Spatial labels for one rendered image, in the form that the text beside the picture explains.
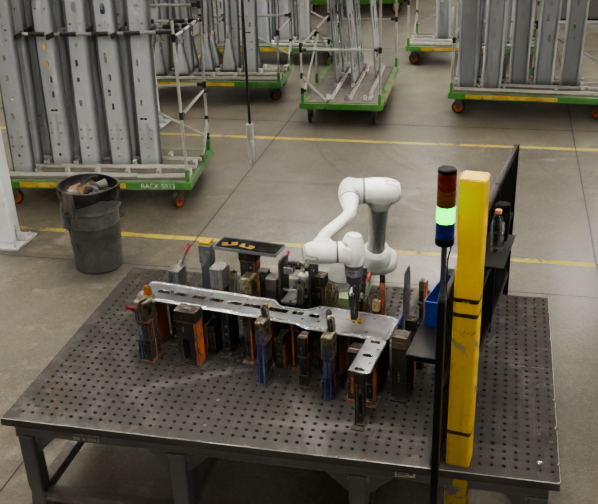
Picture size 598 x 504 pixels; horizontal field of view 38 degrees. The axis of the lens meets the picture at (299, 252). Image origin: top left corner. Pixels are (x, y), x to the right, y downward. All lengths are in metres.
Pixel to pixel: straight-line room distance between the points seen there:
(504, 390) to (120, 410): 1.84
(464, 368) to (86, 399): 1.88
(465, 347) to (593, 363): 2.52
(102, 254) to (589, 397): 3.83
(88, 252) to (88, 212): 0.37
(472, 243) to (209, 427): 1.55
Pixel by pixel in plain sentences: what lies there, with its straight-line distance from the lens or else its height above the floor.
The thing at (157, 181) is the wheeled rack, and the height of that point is 0.27.
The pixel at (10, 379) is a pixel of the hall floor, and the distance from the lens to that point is 6.04.
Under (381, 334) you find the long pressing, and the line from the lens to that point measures 4.14.
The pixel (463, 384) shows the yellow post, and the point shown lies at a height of 1.12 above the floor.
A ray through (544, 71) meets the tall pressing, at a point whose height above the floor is 0.46.
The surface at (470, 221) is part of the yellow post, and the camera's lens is 3.26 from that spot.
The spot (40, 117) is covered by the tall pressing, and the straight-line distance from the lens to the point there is 9.10.
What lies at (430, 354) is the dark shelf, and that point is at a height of 1.03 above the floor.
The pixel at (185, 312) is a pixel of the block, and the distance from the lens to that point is 4.35.
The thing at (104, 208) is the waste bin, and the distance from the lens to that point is 6.93.
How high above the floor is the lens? 3.14
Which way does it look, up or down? 26 degrees down
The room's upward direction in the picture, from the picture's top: 2 degrees counter-clockwise
